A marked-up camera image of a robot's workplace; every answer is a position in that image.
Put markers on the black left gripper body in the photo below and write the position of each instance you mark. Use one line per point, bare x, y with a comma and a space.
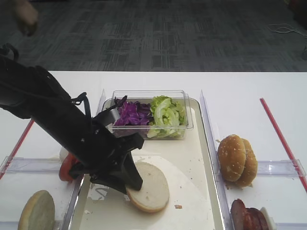
108, 157

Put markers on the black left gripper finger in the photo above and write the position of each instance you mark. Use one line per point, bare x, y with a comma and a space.
131, 176
113, 181

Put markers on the plain bun half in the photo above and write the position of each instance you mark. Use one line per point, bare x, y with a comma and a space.
38, 213
154, 193

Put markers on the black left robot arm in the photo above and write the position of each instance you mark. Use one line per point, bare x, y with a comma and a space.
33, 93

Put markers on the front tomato slice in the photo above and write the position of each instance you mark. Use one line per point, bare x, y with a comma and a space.
66, 165

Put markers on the white tomato pusher block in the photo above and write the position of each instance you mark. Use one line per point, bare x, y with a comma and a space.
63, 154

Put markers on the green lettuce leaves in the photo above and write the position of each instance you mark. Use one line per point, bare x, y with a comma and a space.
169, 116

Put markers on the front dark meat patty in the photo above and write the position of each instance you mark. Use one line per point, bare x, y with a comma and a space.
238, 211

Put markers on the dark meat patty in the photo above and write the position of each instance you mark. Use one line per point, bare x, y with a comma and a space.
238, 211
254, 220

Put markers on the rear dark meat patty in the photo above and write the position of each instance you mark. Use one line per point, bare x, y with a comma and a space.
254, 220

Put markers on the shredded purple cabbage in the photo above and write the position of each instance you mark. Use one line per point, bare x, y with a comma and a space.
133, 113

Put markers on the white metal tray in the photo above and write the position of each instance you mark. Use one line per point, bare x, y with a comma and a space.
193, 203

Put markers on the clear plastic salad box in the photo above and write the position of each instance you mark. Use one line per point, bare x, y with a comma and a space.
146, 97

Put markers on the left red rod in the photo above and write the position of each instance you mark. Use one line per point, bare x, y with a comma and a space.
19, 142

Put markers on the red rod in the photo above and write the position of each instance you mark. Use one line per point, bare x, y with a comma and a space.
19, 142
285, 144

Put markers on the front sesame bun half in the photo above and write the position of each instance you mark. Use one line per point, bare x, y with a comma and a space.
232, 157

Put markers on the sesame bun half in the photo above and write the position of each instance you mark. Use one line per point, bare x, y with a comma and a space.
251, 167
232, 157

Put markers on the rear sesame bun half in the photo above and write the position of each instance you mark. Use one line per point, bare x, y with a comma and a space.
251, 167

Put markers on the white patty pusher block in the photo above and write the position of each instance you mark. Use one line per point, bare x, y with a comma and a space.
270, 221

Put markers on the right red rod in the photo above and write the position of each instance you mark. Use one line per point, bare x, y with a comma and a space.
285, 144

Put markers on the left upper clear rail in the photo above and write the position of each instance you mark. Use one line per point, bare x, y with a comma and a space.
26, 165

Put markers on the right long clear rail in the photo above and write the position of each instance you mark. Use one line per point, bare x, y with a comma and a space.
226, 219

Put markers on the right lower clear rail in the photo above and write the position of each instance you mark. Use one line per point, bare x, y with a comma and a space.
291, 226

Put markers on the right upper clear rail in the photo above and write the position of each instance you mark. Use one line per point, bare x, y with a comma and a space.
283, 168

